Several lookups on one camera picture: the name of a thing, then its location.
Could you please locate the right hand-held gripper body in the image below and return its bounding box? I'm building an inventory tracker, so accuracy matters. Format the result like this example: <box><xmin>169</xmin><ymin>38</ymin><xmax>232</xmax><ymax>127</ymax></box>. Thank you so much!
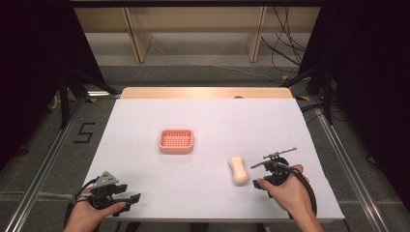
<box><xmin>250</xmin><ymin>146</ymin><xmax>298</xmax><ymax>189</ymax></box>

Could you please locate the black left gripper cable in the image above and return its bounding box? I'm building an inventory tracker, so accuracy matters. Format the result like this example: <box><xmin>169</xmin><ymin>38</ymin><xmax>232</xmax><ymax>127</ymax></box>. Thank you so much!
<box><xmin>63</xmin><ymin>175</ymin><xmax>100</xmax><ymax>229</ymax></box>

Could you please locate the person's right hand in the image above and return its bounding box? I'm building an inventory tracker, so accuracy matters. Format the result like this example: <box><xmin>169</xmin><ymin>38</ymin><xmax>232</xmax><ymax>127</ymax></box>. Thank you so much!
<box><xmin>256</xmin><ymin>163</ymin><xmax>316</xmax><ymax>220</ymax></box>

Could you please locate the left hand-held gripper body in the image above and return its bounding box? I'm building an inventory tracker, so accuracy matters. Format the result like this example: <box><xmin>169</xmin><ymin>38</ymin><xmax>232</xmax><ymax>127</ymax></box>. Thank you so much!
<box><xmin>86</xmin><ymin>171</ymin><xmax>121</xmax><ymax>211</ymax></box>

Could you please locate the black tripod stand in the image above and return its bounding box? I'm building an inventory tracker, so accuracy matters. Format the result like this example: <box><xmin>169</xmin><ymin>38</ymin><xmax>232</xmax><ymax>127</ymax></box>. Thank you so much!
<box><xmin>282</xmin><ymin>59</ymin><xmax>337</xmax><ymax>126</ymax></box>
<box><xmin>57</xmin><ymin>63</ymin><xmax>120</xmax><ymax>131</ymax></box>

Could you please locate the person's left hand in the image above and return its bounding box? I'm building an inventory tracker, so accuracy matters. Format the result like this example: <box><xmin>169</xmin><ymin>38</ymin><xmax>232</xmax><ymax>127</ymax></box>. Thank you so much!
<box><xmin>63</xmin><ymin>195</ymin><xmax>127</xmax><ymax>232</ymax></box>

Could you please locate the dark curtain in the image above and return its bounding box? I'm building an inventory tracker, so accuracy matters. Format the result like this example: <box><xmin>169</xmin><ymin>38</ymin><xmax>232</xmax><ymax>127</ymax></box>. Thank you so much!
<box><xmin>298</xmin><ymin>0</ymin><xmax>410</xmax><ymax>202</ymax></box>
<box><xmin>0</xmin><ymin>0</ymin><xmax>108</xmax><ymax>170</ymax></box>

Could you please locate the beige wooden shelf unit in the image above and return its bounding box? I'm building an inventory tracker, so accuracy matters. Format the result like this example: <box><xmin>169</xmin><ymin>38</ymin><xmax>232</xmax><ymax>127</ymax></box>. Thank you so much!
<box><xmin>73</xmin><ymin>6</ymin><xmax>322</xmax><ymax>64</ymax></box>

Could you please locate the cream soap bar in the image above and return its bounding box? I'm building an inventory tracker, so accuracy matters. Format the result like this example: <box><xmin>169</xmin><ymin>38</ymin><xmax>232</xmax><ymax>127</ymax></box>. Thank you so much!
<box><xmin>227</xmin><ymin>156</ymin><xmax>250</xmax><ymax>187</ymax></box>

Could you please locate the aluminium floor rail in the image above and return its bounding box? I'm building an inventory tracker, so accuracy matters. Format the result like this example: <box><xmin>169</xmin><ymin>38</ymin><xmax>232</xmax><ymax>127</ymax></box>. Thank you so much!
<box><xmin>309</xmin><ymin>96</ymin><xmax>391</xmax><ymax>232</ymax></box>
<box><xmin>4</xmin><ymin>93</ymin><xmax>89</xmax><ymax>232</ymax></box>

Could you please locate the thin white floor cable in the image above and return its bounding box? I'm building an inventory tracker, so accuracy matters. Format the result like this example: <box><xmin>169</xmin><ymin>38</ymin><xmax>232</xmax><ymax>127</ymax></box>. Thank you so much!
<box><xmin>150</xmin><ymin>41</ymin><xmax>285</xmax><ymax>83</ymax></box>

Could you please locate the bundle of black cables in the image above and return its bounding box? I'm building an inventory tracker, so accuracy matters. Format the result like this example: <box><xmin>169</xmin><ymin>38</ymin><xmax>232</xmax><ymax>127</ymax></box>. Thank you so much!
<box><xmin>259</xmin><ymin>6</ymin><xmax>308</xmax><ymax>74</ymax></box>

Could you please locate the orange plastic basket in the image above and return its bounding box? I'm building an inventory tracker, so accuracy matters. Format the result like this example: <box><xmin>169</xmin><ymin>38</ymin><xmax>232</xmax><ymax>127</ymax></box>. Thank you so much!
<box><xmin>158</xmin><ymin>129</ymin><xmax>195</xmax><ymax>155</ymax></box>

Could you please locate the white table cover sheet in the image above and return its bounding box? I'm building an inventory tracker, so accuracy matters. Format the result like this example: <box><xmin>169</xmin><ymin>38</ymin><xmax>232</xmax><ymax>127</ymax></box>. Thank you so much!
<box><xmin>81</xmin><ymin>98</ymin><xmax>346</xmax><ymax>223</ymax></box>

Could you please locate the black floor cable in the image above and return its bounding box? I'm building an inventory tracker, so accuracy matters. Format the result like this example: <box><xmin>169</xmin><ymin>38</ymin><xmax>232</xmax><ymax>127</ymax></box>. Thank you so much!
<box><xmin>299</xmin><ymin>102</ymin><xmax>327</xmax><ymax>126</ymax></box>

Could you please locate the light wooden table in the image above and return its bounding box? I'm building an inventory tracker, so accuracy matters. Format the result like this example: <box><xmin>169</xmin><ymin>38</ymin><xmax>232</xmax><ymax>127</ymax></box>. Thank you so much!
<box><xmin>120</xmin><ymin>86</ymin><xmax>294</xmax><ymax>100</ymax></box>

